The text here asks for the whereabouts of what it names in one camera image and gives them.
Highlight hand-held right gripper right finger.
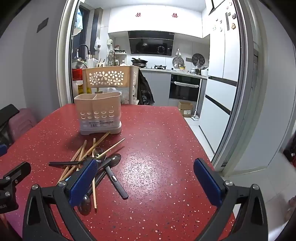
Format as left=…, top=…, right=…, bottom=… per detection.
left=193, top=158, right=273, bottom=241

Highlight white floor mop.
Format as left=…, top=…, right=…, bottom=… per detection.
left=190, top=85, right=202, bottom=121

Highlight dark wall switch panel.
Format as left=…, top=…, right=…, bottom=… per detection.
left=37, top=17, right=49, bottom=33

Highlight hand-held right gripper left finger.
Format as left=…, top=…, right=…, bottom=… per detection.
left=22, top=158, right=99, bottom=241

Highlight dark round divided tray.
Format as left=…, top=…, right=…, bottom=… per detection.
left=192, top=53, right=205, bottom=67

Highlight cardboard box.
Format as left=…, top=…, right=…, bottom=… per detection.
left=178, top=101, right=194, bottom=117

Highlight sliding door frame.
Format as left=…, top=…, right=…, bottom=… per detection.
left=57, top=0, right=270, bottom=173

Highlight black plastic bag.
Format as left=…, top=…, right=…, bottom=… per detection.
left=137, top=70, right=155, bottom=106

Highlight black built-in oven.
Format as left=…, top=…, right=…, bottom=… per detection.
left=169, top=74, right=201, bottom=102

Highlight black range hood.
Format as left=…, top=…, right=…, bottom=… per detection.
left=128, top=31, right=175, bottom=57

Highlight black kitchen faucet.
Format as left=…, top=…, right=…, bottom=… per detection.
left=76, top=44, right=91, bottom=61

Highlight white spice shelf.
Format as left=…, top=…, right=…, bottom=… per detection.
left=113, top=45, right=127, bottom=66

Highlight black wok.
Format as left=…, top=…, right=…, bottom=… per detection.
left=131, top=58, right=148, bottom=67

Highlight white refrigerator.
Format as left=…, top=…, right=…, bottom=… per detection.
left=198, top=0, right=242, bottom=154

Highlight beige flower-cutout storage rack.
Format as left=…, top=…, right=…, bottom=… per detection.
left=82, top=65, right=142, bottom=105

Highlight dark bag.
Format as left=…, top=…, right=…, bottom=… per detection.
left=283, top=141, right=296, bottom=168

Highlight pink plastic stool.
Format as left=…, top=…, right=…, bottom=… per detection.
left=9, top=108, right=38, bottom=142

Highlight red plastic basket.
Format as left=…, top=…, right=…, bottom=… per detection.
left=72, top=69, right=84, bottom=81

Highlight round metal steamer rack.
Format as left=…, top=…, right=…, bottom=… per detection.
left=172, top=56, right=185, bottom=69

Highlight dark brown utensil handle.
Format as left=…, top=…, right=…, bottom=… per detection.
left=92, top=147, right=129, bottom=200

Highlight group of fridge magnets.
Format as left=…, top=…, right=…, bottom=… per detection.
left=211, top=3, right=237, bottom=33

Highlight beige plastic utensil holder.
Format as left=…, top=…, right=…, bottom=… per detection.
left=74, top=91, right=122, bottom=135

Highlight white upper cabinets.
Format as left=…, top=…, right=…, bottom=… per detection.
left=107, top=7, right=204, bottom=39

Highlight black chair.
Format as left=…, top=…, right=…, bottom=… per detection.
left=0, top=104, right=20, bottom=127

